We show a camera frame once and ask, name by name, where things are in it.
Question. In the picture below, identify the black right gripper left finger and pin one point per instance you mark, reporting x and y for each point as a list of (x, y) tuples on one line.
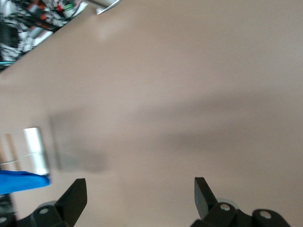
[(71, 201)]

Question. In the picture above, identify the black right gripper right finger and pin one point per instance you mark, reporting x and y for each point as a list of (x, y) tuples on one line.
[(208, 203)]

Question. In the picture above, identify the blue microfibre towel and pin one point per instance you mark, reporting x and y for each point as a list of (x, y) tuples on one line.
[(21, 180)]

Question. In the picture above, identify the white towel rack wooden rods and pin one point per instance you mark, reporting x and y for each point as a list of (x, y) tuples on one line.
[(35, 149)]

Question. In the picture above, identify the brown paper table cover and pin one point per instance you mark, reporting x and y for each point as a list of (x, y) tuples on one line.
[(165, 94)]

